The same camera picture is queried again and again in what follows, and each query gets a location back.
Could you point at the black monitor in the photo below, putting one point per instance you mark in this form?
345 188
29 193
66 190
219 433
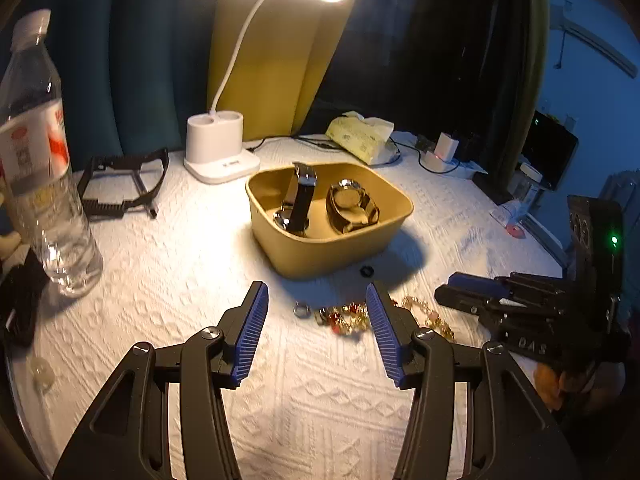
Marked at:
550 152

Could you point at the olive curtain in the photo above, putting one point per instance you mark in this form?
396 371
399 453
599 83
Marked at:
532 60

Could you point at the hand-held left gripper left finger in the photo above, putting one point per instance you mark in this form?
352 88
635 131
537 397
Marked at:
250 330

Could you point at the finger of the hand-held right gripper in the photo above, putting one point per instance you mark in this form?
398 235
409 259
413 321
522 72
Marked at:
475 284
460 302

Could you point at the white power strip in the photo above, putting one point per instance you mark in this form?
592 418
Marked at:
435 164

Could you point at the dark sheer curtain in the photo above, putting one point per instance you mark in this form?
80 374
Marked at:
425 50

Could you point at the yellow curtain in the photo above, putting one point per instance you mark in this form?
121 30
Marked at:
270 75

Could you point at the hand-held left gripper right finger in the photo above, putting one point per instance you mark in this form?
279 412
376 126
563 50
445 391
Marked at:
382 330

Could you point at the person's right hand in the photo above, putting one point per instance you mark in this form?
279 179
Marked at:
552 382

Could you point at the white air conditioner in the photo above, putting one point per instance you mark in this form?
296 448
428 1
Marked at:
595 37

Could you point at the yellow storage box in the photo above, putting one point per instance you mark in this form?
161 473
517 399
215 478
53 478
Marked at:
310 257

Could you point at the black plastic frame part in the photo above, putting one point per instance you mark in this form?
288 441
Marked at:
150 180

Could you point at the dark teal curtain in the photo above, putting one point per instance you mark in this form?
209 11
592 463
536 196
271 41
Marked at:
125 60

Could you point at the black power adapter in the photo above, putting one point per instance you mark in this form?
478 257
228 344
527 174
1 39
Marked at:
470 147

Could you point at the gold metal wristwatch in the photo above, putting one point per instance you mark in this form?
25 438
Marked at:
350 205

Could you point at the yellow tissue pack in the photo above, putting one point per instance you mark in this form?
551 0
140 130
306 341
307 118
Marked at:
357 137

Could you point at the flat black box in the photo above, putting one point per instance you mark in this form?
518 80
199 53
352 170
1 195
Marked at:
492 187

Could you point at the white desk lamp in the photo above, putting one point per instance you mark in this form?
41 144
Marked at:
220 145

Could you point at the clear plastic water bottle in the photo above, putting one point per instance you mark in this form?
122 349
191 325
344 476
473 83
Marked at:
45 185

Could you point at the white charger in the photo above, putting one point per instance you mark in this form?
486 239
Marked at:
445 146

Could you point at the small clear bead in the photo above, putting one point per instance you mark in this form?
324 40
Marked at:
42 372

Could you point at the white textured tablecloth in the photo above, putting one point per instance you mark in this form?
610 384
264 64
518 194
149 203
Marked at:
310 410

